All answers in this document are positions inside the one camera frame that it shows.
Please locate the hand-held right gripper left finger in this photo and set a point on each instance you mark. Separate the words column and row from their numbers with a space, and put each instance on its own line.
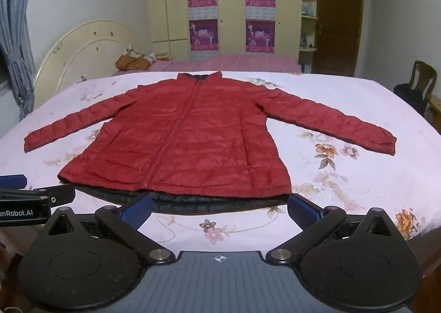
column 137, row 213

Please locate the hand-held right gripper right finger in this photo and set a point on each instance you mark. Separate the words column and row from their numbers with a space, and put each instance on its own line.
column 303, row 211

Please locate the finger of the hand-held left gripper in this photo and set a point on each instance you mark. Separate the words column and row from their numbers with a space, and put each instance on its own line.
column 60, row 194
column 13, row 182

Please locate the red puffer jacket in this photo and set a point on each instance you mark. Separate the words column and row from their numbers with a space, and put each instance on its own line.
column 193, row 140

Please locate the pink floral bedsheet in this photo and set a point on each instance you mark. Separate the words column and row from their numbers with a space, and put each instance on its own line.
column 344, row 109

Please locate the cream round headboard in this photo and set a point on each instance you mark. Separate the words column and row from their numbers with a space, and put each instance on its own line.
column 89, row 54

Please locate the orange brown bag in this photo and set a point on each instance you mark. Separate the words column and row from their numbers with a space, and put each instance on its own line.
column 132, row 62

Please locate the black bag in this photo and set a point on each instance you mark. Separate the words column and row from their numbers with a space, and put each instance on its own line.
column 410, row 97

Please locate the grey blue curtain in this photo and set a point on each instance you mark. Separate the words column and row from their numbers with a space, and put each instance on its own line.
column 17, row 23

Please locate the cream folded cloth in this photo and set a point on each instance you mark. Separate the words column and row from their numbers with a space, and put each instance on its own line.
column 163, row 56

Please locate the pink checked bed cover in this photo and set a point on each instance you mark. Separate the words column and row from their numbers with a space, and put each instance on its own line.
column 234, row 63

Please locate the wooden furniture piece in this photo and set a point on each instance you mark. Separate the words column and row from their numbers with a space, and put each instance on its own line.
column 434, row 108

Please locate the wooden chair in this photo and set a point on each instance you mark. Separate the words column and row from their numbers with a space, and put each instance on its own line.
column 422, row 77

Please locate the brown wooden door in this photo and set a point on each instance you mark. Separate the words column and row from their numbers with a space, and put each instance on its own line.
column 339, row 23

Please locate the blue vase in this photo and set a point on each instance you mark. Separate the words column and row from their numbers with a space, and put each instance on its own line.
column 307, row 9

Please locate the cream wardrobe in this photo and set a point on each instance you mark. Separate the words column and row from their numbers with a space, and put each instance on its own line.
column 165, row 6

